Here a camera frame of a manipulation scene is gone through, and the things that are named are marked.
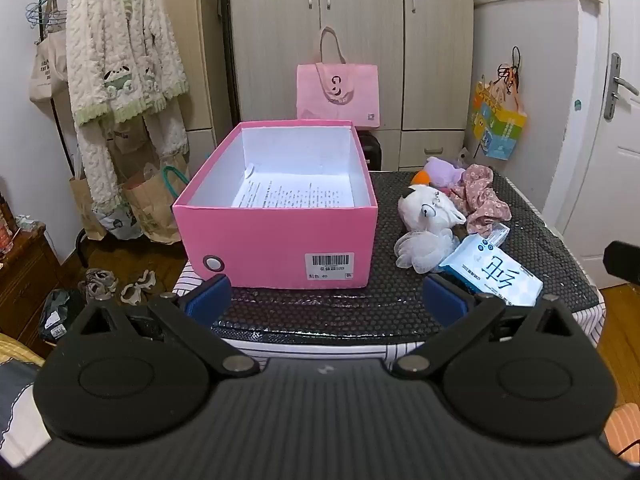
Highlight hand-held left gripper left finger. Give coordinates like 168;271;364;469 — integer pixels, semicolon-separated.
65;274;261;377

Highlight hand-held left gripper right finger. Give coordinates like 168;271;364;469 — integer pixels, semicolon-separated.
390;274;583;380

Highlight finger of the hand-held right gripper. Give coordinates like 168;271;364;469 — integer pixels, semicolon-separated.
602;241;640;280

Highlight blue white tissue pack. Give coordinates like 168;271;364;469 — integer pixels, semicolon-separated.
439;234;544;308

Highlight pink cardboard box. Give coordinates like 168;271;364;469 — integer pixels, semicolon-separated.
172;120;378;290

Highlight floral pink cloth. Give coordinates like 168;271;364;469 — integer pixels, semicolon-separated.
450;164;512;236

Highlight white mesh bath puff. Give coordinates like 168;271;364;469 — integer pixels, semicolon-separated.
394;227;461;275

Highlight small white tissue packet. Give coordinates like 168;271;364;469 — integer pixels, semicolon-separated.
475;222;511;248

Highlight white door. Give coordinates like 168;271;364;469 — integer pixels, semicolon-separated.
542;0;640;291

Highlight white plush toy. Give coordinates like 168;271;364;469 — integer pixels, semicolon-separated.
398;184;467;233

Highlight black honeycomb mat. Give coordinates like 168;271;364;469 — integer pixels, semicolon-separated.
210;170;601;346

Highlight large brown paper bag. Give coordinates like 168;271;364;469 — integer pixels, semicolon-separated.
122;162;188;246

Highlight patterned shopping bag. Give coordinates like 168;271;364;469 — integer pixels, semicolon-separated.
97;200;143;241

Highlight purple plush toy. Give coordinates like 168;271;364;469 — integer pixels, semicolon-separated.
411;156;468;188

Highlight printed paper sheet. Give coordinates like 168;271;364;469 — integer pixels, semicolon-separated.
231;165;357;209

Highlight black clothes rack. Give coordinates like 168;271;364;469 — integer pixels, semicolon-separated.
37;0;91;267

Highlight small brown paper bag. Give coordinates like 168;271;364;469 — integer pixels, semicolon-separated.
69;175;108;241

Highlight dark plastic bag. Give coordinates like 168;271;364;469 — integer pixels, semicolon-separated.
40;290;83;343

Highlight orange striped cloth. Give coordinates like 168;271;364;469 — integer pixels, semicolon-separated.
600;405;640;461

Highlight black suitcase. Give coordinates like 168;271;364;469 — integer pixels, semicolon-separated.
357;132;383;171

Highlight white fleece pajama pants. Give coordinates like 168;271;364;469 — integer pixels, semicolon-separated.
75;95;191;216

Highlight colourful hanging gift bag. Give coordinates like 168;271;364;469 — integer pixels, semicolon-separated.
467;47;528;161

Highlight wooden nightstand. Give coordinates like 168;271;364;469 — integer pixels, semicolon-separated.
0;225;66;346

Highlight printed blanket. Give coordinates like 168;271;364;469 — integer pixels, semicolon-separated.
0;332;51;461

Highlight pink tote bag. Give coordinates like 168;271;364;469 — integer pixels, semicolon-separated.
296;26;381;128

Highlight beige side cabinet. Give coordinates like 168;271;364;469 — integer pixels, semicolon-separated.
150;0;236;161

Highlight beige wardrobe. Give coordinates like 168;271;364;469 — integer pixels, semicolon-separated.
222;0;476;171

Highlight white fleece pajama jacket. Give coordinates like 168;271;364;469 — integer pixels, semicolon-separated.
65;0;190;128

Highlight beige canvas tote bag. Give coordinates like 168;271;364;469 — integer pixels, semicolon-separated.
27;5;68;103

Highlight green-handled bag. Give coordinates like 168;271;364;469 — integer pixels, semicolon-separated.
162;165;191;201

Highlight silver door handle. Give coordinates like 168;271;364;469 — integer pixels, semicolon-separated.
604;52;640;121

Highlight bundle of wire hangers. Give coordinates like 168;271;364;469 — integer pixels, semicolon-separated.
25;0;68;41

